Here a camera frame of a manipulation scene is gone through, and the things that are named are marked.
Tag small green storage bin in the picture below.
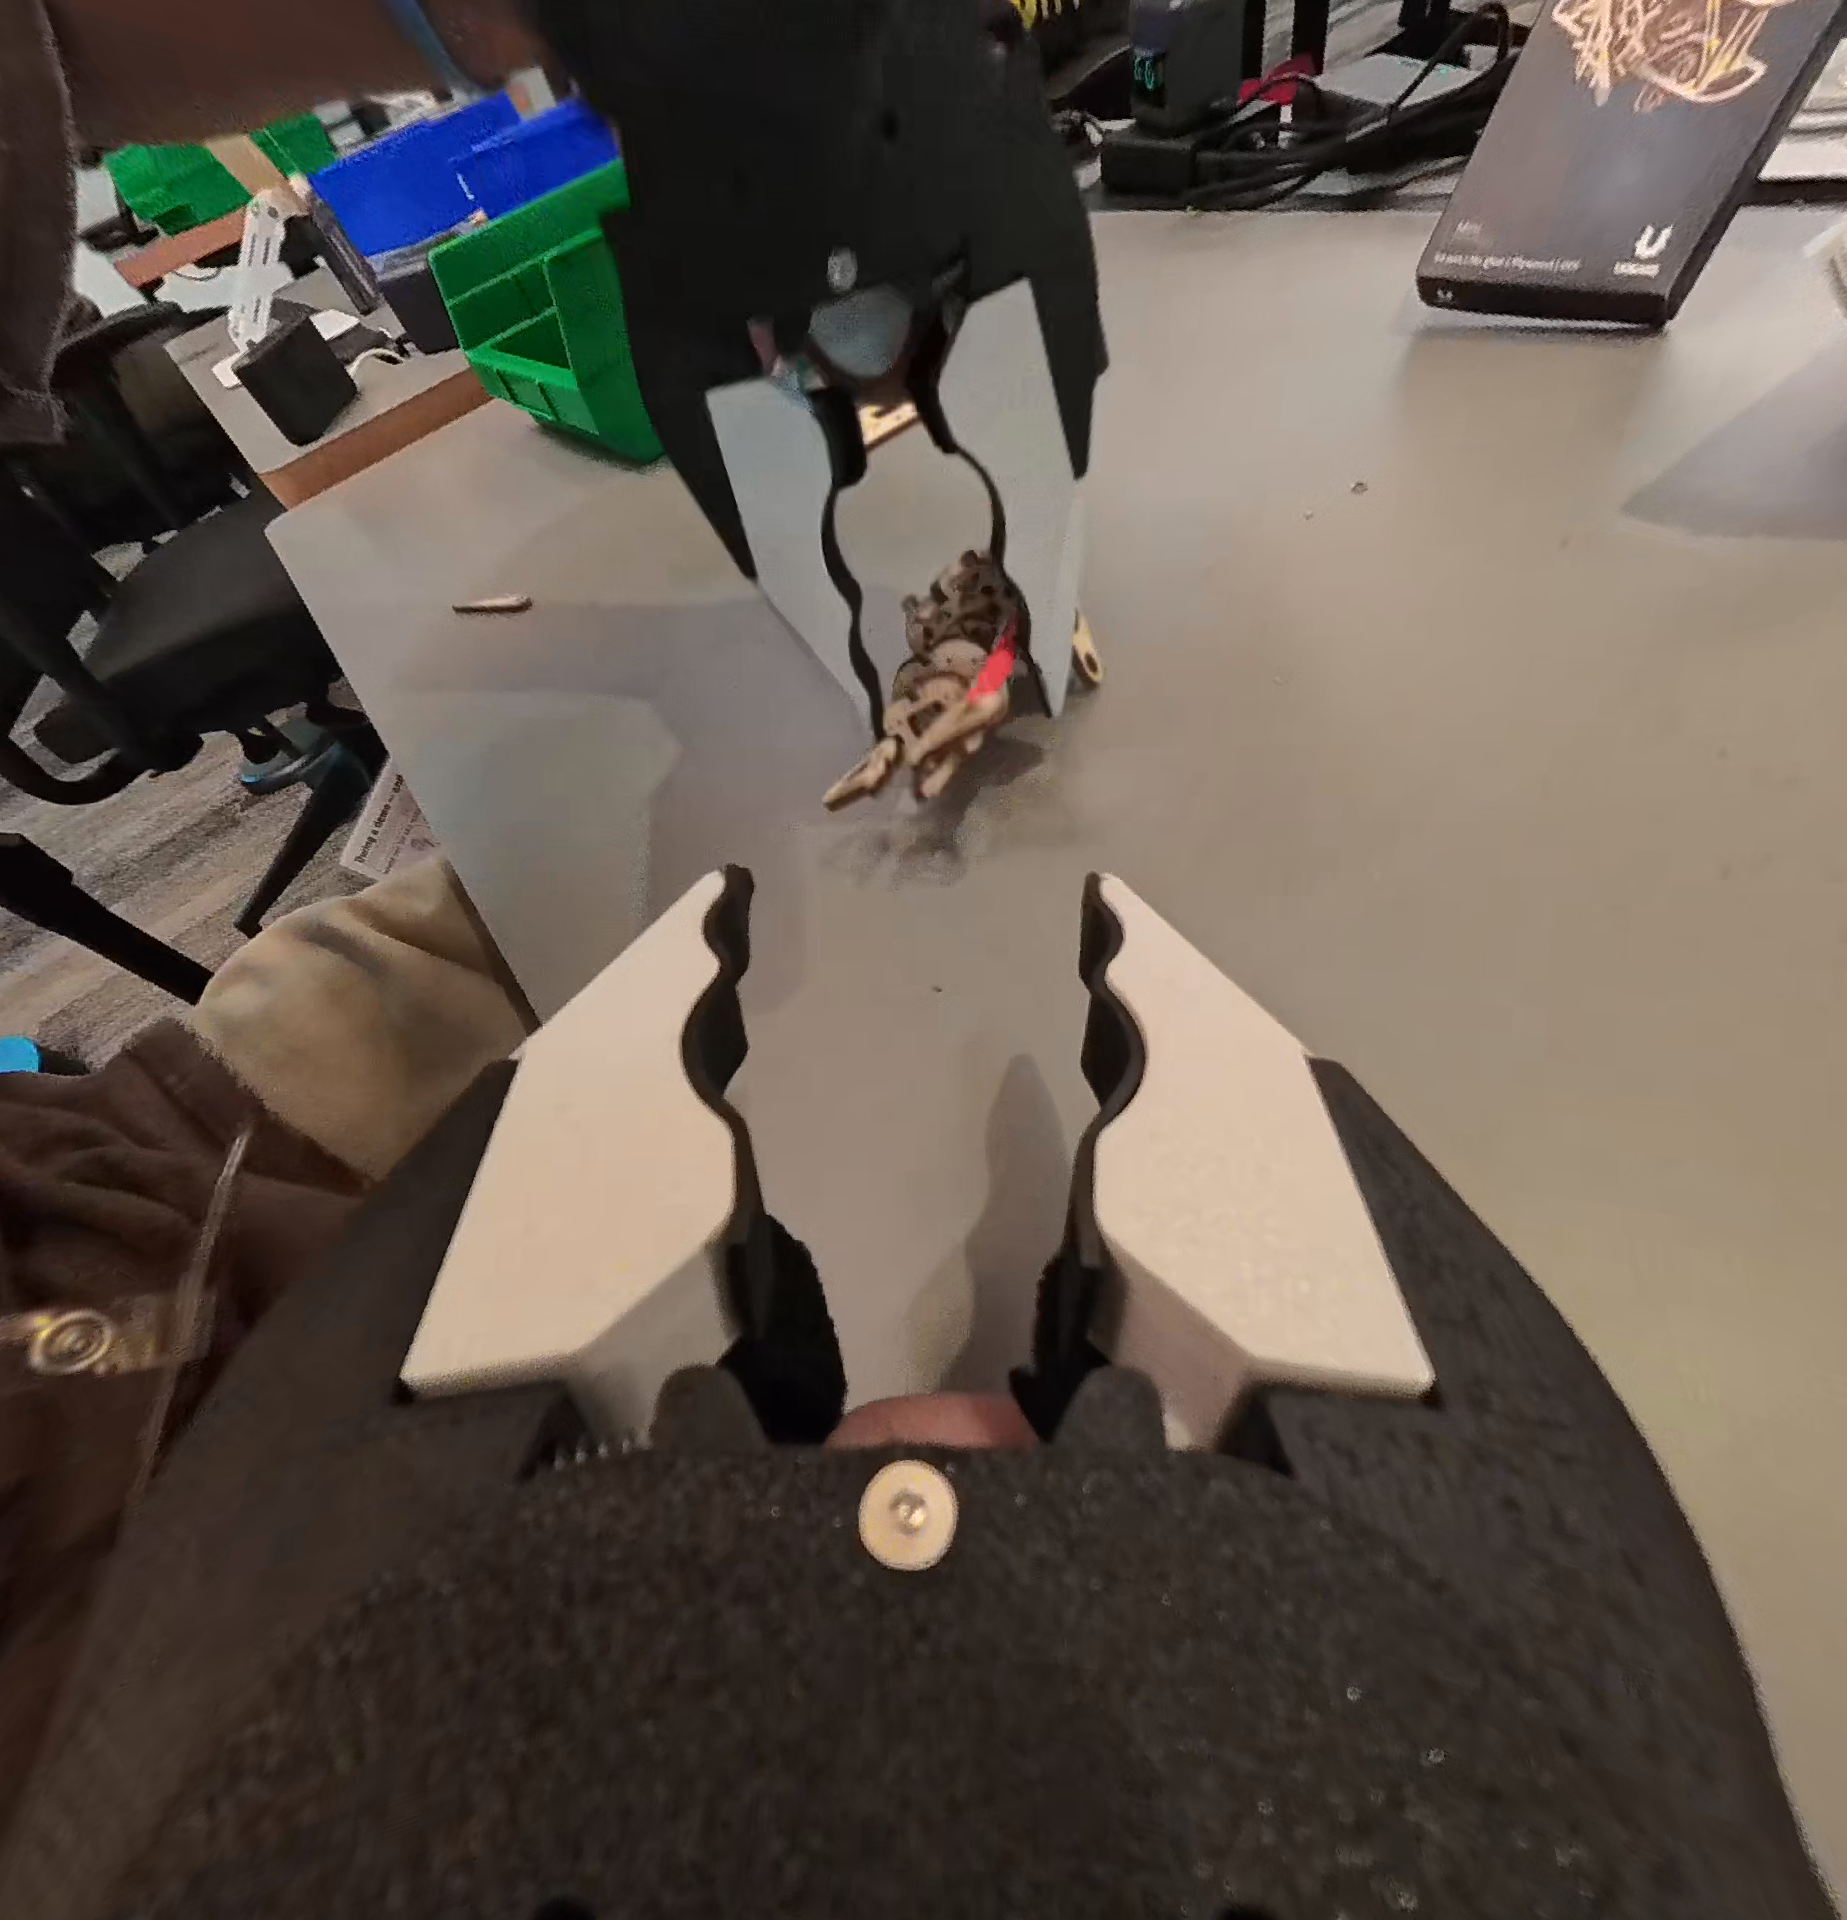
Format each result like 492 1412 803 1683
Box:
106 142 251 235

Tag brown-edged side desk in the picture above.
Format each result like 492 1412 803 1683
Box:
115 201 507 513

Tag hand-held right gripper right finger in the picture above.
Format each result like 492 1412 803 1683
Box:
1063 870 1438 1455

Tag wooden mechanical hand model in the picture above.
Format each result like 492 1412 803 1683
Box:
823 550 1042 814

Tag black cable bundle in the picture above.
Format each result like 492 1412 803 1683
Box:
1208 7 1517 210

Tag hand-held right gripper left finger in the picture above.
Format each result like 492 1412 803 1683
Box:
401 868 770 1444

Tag black charger with display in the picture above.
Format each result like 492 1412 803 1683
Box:
1129 0 1243 132

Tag white hinged device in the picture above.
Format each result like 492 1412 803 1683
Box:
226 187 317 363

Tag person's beige pants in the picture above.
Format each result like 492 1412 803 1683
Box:
195 858 543 1187

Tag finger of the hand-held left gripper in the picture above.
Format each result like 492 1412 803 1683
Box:
924 279 1092 723
706 376 886 740

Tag blue storage bin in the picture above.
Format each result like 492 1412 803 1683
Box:
308 92 528 257
465 103 627 213

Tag printed paper sheet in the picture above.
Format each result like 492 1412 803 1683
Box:
338 766 447 888

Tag small black cube box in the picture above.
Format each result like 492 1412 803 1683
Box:
235 316 363 444

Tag black model kit box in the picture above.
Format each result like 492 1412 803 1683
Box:
1415 0 1847 329

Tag black office chair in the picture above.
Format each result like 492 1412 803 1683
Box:
0 301 392 939

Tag large green storage bin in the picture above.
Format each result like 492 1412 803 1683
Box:
428 157 671 465

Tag black power strip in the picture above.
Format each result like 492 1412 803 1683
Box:
1103 126 1317 197

